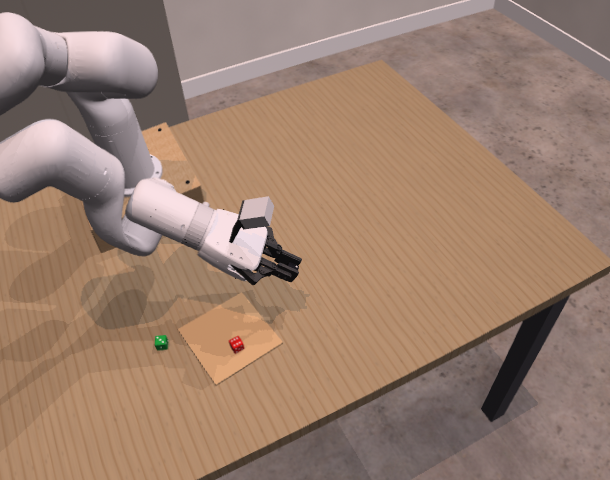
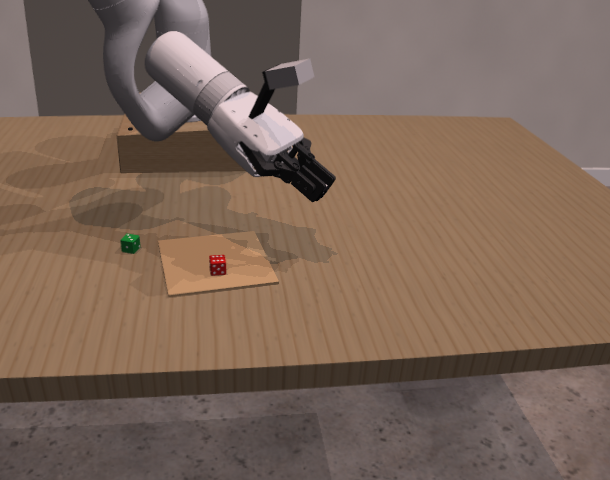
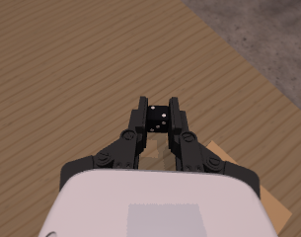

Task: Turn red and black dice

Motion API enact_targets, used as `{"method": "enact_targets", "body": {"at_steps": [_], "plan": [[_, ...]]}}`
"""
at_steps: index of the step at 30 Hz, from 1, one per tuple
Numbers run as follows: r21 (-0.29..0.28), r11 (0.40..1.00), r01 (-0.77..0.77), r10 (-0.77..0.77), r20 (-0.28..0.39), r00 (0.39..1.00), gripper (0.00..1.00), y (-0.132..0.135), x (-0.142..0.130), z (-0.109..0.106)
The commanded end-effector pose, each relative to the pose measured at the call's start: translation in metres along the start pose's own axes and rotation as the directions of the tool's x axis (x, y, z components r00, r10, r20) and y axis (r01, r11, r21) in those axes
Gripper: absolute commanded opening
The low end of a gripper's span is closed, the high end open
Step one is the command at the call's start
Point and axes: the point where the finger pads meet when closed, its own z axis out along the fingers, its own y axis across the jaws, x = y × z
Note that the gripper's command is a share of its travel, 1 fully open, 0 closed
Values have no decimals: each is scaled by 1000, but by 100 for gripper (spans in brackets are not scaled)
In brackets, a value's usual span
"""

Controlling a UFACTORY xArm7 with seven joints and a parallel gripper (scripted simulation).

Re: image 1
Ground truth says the red die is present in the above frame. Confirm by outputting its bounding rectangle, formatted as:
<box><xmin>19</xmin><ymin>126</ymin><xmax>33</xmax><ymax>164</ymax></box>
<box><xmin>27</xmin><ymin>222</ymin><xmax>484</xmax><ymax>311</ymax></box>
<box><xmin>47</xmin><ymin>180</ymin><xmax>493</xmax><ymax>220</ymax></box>
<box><xmin>229</xmin><ymin>336</ymin><xmax>244</xmax><ymax>354</ymax></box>

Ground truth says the tan flat mat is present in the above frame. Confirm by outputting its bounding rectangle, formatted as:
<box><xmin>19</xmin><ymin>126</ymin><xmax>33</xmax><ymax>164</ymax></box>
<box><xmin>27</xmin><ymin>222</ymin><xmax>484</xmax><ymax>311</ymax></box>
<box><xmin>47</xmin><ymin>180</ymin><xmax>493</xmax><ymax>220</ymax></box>
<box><xmin>178</xmin><ymin>292</ymin><xmax>283</xmax><ymax>386</ymax></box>

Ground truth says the green die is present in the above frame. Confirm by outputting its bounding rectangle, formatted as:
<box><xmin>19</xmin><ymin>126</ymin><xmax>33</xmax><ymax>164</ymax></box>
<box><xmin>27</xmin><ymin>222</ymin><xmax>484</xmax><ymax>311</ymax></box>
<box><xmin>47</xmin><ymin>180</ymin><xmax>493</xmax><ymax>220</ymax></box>
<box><xmin>155</xmin><ymin>335</ymin><xmax>168</xmax><ymax>350</ymax></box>

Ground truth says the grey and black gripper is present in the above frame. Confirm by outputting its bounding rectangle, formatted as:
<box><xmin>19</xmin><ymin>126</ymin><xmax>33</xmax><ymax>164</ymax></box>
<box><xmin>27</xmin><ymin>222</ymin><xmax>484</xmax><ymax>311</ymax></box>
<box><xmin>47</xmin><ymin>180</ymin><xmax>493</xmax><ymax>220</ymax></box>
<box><xmin>196</xmin><ymin>209</ymin><xmax>302</xmax><ymax>285</ymax></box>

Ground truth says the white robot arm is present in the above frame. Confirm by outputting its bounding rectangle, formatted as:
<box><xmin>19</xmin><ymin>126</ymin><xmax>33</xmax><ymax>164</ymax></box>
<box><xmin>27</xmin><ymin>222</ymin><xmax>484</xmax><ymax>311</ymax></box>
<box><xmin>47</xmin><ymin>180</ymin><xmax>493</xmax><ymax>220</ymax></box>
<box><xmin>0</xmin><ymin>13</ymin><xmax>214</xmax><ymax>256</ymax></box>

